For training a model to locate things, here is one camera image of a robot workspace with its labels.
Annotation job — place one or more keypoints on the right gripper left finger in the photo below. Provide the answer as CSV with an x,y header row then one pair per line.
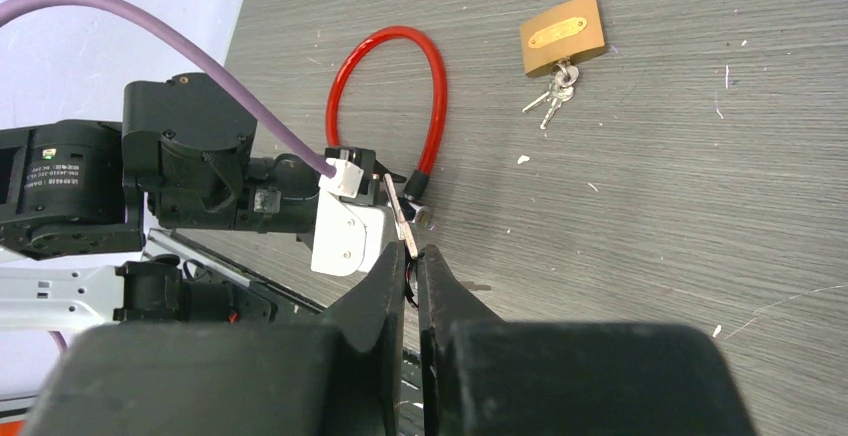
x,y
333,373

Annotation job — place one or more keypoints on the brass padlock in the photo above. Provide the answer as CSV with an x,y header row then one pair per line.
x,y
572,31

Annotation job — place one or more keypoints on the silver cable lock key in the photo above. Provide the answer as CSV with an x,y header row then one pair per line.
x,y
405,233

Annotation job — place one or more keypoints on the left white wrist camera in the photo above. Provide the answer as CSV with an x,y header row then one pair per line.
x,y
350,233

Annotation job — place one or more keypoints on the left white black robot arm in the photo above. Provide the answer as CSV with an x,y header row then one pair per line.
x,y
182,153

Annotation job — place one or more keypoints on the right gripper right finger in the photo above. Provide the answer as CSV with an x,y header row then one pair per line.
x,y
483,375

